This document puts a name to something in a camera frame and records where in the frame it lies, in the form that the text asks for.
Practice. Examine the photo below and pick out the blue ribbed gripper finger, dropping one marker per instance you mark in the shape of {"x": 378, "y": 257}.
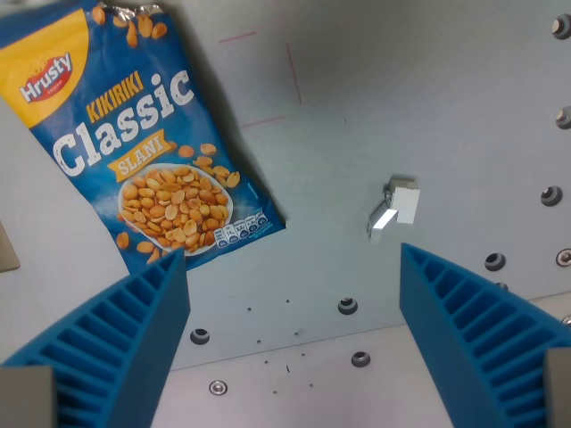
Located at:
{"x": 450, "y": 330}
{"x": 134, "y": 339}

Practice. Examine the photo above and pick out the recessed table screw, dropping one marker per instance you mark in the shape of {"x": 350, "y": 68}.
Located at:
{"x": 347, "y": 305}
{"x": 361, "y": 359}
{"x": 502, "y": 285}
{"x": 551, "y": 195}

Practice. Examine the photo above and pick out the silver table bolt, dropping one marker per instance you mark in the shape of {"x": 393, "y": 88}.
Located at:
{"x": 218, "y": 387}
{"x": 565, "y": 257}
{"x": 564, "y": 117}
{"x": 563, "y": 24}
{"x": 567, "y": 319}

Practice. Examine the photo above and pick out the small white metal latch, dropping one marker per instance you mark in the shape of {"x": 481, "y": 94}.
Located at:
{"x": 403, "y": 203}

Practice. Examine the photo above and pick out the beige block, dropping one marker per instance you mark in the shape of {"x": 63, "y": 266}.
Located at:
{"x": 6, "y": 254}

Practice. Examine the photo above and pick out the blue Hrusty peanut bag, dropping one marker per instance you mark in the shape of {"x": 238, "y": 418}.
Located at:
{"x": 134, "y": 134}

